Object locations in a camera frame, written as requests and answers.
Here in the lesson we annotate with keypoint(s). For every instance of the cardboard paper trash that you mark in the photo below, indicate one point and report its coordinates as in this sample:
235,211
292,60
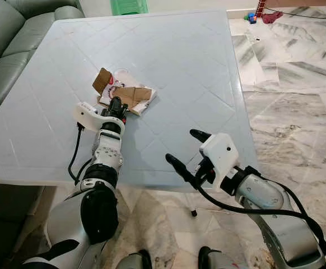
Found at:
132,95

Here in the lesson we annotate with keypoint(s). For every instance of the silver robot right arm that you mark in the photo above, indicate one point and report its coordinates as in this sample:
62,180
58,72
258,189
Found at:
264,193

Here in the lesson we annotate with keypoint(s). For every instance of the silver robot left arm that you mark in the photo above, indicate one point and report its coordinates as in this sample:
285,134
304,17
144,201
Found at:
107,151

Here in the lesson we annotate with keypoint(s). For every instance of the white table leg black foot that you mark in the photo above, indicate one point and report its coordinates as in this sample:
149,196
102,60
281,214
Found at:
194,212

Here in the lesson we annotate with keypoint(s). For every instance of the robot right leg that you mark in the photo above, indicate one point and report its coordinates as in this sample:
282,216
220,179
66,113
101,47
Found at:
212,259

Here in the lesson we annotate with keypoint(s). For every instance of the robot leg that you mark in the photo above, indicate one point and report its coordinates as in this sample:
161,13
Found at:
212,259
136,260

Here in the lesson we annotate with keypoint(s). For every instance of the green plastic stool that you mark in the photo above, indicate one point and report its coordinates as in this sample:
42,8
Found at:
128,7

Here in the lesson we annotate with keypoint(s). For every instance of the robot left leg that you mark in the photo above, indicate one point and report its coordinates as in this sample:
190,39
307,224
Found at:
136,260

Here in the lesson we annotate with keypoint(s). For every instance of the grey-green leather sofa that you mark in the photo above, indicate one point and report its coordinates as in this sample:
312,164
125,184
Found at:
9,39

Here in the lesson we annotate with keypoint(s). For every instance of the small blue toy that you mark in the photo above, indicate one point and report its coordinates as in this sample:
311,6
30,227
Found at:
252,19

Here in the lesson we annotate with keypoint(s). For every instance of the red cloth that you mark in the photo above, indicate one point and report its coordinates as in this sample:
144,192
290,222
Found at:
272,17

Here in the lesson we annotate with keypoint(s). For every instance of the red brick pillar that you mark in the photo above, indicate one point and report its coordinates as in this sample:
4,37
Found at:
261,7

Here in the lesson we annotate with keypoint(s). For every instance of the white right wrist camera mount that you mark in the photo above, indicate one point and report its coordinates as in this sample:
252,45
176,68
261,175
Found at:
222,154

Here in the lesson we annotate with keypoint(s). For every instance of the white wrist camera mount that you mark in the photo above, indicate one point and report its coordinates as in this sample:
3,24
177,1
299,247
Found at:
90,116
222,154

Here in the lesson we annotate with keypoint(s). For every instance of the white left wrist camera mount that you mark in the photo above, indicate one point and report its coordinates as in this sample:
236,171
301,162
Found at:
90,116

